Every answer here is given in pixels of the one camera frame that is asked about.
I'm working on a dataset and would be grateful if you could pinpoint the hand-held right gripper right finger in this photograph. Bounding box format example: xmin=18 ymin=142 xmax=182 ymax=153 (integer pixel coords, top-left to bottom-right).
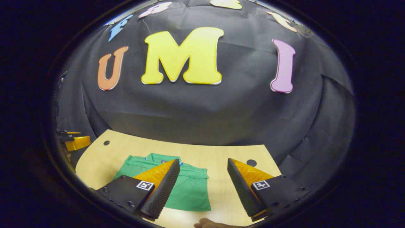
xmin=227 ymin=158 xmax=312 ymax=221

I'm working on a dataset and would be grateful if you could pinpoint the black backdrop cloth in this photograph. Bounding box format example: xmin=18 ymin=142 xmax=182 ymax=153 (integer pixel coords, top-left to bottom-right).
xmin=55 ymin=0 xmax=355 ymax=178

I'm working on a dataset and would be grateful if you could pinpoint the green T-shirt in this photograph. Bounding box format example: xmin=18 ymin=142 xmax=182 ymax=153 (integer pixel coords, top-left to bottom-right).
xmin=113 ymin=153 xmax=212 ymax=212

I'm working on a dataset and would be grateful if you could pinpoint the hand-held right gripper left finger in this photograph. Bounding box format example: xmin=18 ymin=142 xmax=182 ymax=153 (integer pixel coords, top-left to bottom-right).
xmin=97 ymin=158 xmax=181 ymax=221

